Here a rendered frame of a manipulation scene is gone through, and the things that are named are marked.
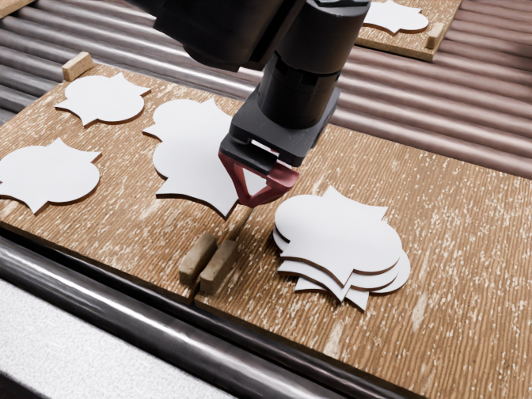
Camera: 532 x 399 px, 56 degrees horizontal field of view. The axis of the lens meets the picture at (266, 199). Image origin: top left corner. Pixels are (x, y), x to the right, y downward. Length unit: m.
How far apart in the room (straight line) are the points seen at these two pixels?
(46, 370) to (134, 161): 0.29
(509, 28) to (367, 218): 0.69
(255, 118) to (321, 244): 0.20
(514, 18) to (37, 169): 0.97
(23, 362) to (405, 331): 0.39
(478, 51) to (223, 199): 0.70
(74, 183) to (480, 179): 0.53
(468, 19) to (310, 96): 0.82
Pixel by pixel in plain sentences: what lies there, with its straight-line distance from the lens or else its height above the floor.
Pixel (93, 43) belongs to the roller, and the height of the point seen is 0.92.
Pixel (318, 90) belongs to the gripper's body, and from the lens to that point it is 0.38.
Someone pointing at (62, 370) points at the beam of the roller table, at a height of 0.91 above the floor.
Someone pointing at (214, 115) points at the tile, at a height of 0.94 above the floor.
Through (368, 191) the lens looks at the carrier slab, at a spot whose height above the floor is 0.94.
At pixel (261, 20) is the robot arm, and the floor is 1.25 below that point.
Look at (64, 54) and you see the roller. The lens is 1.03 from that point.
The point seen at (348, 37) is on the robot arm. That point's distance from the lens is 0.36.
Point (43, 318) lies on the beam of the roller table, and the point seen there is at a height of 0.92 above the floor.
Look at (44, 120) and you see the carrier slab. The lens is 0.83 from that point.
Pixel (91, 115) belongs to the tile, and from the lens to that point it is 0.80.
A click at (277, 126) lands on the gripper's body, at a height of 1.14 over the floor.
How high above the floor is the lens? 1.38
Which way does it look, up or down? 45 degrees down
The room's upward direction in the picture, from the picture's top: straight up
